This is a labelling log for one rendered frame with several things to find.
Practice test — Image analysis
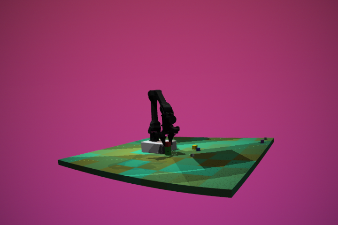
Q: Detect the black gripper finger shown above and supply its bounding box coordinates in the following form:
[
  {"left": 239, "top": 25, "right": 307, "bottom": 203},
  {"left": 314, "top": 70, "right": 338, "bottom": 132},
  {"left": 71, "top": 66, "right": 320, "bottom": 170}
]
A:
[
  {"left": 159, "top": 136, "right": 166, "bottom": 146},
  {"left": 168, "top": 134, "right": 176, "bottom": 143}
]

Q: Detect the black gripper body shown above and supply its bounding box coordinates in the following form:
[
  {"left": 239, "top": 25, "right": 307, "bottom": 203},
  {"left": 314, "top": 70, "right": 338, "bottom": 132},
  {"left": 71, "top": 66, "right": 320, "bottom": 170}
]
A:
[{"left": 155, "top": 123, "right": 174, "bottom": 137}]

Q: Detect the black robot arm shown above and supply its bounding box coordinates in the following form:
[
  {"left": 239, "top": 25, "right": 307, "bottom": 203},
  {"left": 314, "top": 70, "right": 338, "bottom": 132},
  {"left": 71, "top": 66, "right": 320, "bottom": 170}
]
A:
[{"left": 148, "top": 90, "right": 180, "bottom": 142}]

